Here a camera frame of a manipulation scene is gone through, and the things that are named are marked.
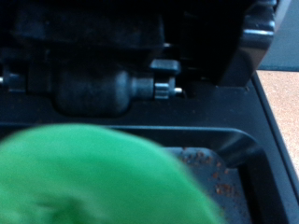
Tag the green reusable coffee pod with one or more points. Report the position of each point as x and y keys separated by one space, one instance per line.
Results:
x=93 y=174

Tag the black Keurig coffee machine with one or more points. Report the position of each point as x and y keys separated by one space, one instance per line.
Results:
x=218 y=115

